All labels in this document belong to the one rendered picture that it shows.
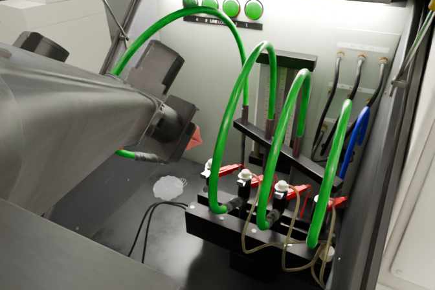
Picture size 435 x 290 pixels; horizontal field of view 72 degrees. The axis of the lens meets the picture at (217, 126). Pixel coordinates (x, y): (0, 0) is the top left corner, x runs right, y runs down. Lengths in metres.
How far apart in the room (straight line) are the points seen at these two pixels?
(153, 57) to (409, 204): 0.49
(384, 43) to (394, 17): 0.05
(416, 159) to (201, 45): 0.59
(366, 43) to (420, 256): 0.44
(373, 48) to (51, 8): 2.99
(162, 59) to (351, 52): 0.49
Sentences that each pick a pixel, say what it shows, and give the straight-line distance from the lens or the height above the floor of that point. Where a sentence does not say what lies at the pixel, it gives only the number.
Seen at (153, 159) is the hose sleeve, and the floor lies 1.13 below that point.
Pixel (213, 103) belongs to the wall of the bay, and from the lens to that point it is 0.94.
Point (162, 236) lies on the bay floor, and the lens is 0.91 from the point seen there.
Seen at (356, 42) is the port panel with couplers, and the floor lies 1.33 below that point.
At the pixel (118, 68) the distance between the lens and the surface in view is 0.54.
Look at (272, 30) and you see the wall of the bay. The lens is 0.80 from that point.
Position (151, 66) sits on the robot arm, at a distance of 0.41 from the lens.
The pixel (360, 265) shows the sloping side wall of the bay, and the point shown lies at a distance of 0.58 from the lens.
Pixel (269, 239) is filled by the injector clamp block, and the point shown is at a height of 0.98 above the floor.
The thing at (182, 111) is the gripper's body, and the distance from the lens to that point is 0.50.
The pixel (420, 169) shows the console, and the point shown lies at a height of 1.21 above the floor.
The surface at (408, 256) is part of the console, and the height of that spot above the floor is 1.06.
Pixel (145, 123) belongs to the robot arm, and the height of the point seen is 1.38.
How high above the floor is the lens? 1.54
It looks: 33 degrees down
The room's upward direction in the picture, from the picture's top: straight up
